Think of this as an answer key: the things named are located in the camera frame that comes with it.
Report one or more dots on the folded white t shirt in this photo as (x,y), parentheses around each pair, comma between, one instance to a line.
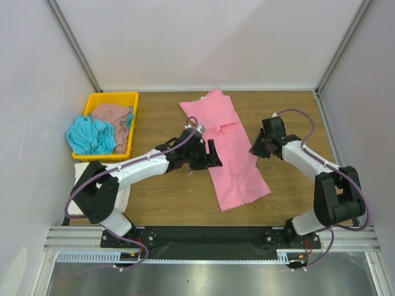
(121,201)

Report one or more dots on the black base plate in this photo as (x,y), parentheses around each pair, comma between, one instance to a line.
(223,239)

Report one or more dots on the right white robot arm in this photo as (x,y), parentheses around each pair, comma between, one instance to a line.
(337,193)

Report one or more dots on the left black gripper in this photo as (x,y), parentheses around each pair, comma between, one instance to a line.
(207,160)

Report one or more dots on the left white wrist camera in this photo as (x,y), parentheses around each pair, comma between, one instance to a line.
(200,129)

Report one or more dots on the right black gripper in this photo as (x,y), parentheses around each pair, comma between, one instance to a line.
(260,143)

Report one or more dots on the pink t shirt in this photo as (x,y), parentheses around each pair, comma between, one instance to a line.
(238,181)

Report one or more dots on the yellow plastic bin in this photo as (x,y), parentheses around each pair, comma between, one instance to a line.
(120,98)

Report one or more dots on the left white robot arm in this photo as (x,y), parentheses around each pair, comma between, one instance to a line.
(97,188)

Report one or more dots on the mauve t shirt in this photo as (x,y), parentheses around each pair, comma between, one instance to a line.
(120,118)

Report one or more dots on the turquoise t shirt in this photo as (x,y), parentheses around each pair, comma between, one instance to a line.
(89,136)

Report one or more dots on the grey slotted cable duct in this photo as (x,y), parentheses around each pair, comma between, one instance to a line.
(125,257)

